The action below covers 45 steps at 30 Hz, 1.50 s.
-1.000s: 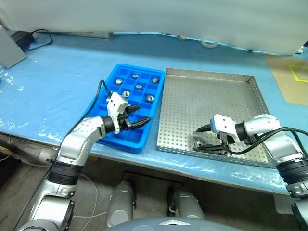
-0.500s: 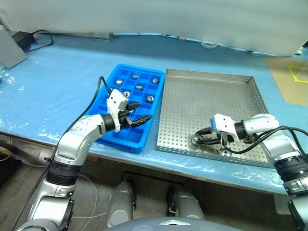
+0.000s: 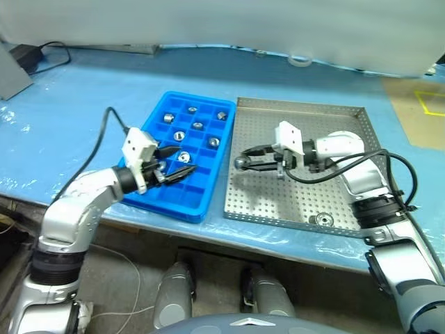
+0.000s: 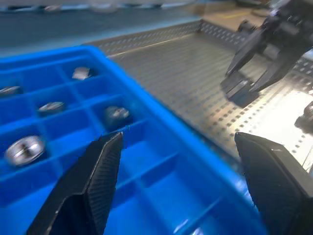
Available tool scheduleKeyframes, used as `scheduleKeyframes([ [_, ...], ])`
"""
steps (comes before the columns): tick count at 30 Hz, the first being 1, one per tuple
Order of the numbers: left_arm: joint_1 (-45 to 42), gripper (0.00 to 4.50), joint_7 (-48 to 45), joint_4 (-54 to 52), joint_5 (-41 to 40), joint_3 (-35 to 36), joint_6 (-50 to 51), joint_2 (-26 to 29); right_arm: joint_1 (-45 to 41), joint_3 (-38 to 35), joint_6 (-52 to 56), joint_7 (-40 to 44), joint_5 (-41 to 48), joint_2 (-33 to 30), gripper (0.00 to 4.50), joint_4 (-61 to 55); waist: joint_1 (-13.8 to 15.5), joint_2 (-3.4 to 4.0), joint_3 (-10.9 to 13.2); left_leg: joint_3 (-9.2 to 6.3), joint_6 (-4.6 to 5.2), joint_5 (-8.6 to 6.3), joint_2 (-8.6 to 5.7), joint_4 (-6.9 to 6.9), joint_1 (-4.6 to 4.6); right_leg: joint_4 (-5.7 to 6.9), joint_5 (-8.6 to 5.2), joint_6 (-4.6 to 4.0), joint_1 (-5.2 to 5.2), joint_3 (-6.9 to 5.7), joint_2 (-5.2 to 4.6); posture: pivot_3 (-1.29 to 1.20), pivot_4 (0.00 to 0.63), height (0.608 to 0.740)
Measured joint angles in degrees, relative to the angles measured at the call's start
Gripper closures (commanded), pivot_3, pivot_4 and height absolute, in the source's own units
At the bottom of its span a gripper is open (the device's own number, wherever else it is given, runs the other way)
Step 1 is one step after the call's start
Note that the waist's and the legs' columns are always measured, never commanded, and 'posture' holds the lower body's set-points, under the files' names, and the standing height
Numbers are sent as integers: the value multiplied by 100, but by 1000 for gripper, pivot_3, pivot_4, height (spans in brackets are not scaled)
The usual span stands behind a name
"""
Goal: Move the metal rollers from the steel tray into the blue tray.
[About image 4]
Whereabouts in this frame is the blue compartment tray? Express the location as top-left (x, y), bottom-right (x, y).
top-left (0, 45), bottom-right (268, 235)

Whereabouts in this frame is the nut in blue tray right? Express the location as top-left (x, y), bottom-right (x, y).
top-left (71, 67), bottom-right (93, 80)

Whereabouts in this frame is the perforated metal tray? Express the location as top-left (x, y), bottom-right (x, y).
top-left (83, 19), bottom-right (313, 172)

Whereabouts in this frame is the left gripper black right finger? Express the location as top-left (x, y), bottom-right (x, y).
top-left (234, 131), bottom-right (313, 235)

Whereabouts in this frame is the metal nut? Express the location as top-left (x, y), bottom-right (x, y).
top-left (4, 135), bottom-right (46, 167)

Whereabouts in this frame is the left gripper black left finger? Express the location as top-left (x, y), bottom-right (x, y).
top-left (26, 131), bottom-right (124, 235)

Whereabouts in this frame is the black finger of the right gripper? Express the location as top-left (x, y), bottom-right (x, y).
top-left (225, 23), bottom-right (272, 74)
top-left (248, 48), bottom-right (302, 93)

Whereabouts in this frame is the brown cardboard sheet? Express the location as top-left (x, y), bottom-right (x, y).
top-left (202, 9), bottom-right (268, 32)

